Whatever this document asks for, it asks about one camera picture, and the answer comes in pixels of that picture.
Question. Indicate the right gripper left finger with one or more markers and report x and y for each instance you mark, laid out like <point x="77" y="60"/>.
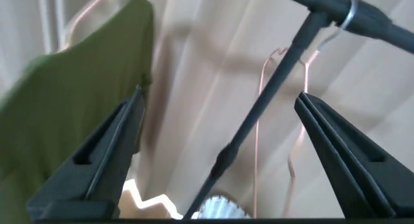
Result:
<point x="64" y="198"/>

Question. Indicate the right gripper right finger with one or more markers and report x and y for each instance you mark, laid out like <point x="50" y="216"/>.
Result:
<point x="365" y="191"/>

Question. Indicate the green long-sleeved shirt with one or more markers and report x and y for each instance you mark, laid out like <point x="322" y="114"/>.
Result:
<point x="64" y="88"/>

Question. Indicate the pink clothes hanger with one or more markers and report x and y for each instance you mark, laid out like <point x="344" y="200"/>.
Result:
<point x="81" y="16"/>
<point x="306" y="76"/>

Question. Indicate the black clothes rack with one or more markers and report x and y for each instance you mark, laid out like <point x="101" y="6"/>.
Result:
<point x="275" y="85"/>

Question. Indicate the white laundry basket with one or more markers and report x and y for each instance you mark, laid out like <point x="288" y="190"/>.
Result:
<point x="221" y="209"/>

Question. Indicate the beige curtain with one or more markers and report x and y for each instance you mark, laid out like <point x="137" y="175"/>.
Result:
<point x="200" y="72"/>

